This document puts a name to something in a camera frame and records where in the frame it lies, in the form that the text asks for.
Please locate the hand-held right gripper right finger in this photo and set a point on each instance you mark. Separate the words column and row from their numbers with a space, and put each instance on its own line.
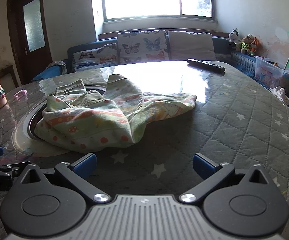
column 204, row 167

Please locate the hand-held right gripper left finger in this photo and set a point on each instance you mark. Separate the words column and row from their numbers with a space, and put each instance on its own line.
column 85, row 167

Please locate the green patterned shirt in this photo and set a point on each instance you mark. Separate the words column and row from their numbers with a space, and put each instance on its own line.
column 97, row 120

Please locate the grey quilted star table cover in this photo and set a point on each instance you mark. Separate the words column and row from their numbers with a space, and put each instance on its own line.
column 234, row 135

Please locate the small pink toy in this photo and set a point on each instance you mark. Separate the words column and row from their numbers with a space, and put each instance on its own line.
column 20, row 94

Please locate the black remote control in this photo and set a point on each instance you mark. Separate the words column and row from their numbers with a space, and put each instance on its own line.
column 204, row 64

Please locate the blue grey cloth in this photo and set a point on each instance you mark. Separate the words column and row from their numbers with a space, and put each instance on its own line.
column 57, row 68

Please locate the white cloth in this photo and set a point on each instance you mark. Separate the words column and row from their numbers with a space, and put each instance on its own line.
column 282, row 95

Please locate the long butterfly print cushion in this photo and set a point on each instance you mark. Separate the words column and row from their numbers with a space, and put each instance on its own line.
column 94, row 57

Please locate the clear plastic storage box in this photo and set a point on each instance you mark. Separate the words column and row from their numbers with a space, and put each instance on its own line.
column 272, row 73

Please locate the dark blue sofa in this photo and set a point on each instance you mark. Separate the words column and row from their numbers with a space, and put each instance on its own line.
column 221, row 46

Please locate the plain beige cushion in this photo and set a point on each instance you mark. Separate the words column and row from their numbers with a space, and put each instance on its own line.
column 192, row 45

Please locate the orange plush fox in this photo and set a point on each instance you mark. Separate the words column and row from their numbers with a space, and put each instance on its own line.
column 254, row 46

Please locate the black and white plush dog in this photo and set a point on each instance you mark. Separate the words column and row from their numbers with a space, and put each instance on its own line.
column 233, row 38

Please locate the dark wooden glass door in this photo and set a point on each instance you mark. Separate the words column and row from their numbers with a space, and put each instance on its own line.
column 34, row 25

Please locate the square butterfly print cushion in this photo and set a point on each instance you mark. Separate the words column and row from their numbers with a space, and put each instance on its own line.
column 142, row 45

